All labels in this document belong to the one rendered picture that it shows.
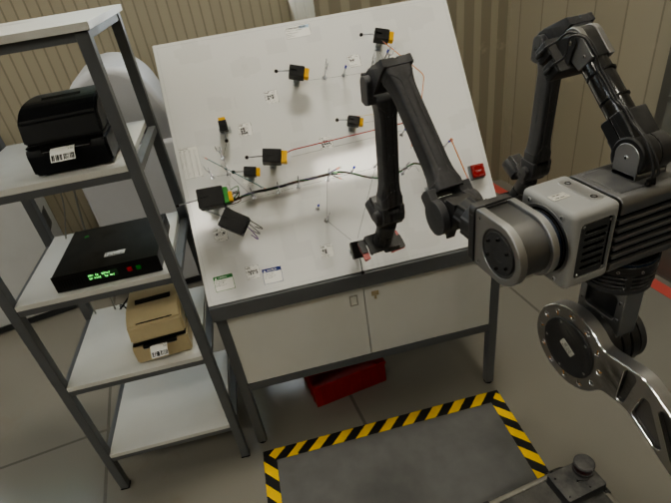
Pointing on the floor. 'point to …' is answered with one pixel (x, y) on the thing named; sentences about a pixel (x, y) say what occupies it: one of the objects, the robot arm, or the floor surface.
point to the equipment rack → (137, 403)
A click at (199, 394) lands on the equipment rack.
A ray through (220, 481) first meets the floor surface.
